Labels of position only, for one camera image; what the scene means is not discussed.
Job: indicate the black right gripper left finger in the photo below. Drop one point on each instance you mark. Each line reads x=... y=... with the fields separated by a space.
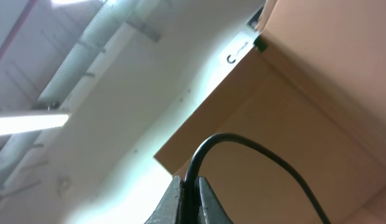
x=168 y=210

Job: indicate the grey ceiling duct pipe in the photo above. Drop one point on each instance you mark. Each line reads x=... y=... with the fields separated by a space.
x=53 y=51

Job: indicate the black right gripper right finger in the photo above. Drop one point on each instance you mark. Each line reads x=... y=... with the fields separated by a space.
x=210 y=210

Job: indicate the white ceiling light fixture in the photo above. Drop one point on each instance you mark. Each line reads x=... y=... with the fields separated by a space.
x=22 y=124

